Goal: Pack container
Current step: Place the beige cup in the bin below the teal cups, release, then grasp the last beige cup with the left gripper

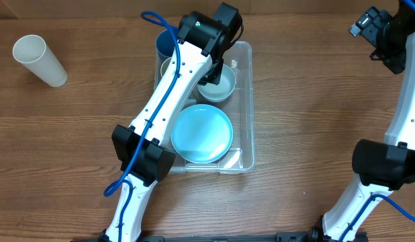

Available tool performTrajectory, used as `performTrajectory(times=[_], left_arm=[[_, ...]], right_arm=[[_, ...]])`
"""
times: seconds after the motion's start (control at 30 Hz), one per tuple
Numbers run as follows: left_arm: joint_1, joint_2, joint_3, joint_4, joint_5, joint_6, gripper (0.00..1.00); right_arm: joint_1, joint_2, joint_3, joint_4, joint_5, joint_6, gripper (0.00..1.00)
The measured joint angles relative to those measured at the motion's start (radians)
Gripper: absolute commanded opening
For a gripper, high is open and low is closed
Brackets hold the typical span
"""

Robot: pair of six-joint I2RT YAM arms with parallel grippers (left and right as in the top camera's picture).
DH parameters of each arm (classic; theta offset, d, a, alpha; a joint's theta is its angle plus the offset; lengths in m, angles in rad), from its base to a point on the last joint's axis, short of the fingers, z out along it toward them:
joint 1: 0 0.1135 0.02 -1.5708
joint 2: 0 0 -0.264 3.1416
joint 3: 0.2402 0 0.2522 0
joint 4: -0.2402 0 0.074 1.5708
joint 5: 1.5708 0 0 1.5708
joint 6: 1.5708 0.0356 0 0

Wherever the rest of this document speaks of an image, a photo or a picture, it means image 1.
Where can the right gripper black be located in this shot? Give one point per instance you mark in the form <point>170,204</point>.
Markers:
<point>368,26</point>

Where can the cream cup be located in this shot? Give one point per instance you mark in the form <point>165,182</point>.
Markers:
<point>164,66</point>
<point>34,54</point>

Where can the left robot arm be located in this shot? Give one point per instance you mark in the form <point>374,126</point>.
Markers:
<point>199,44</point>

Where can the light blue plate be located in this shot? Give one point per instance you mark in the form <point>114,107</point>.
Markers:
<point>202,134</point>

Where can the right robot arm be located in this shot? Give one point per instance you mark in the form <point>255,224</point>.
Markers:
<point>380,168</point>

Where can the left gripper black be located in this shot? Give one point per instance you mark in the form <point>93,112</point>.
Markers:
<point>213,72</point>

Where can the blue cup top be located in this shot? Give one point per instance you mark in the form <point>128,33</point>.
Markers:
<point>164,45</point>

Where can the grey bowl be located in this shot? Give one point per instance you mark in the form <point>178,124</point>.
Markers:
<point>226,85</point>

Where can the clear plastic storage bin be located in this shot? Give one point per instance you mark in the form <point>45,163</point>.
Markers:
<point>239,107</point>

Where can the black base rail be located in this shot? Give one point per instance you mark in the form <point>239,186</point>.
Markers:
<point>278,237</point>

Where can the light blue bowl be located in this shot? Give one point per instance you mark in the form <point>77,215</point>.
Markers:
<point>215,99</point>

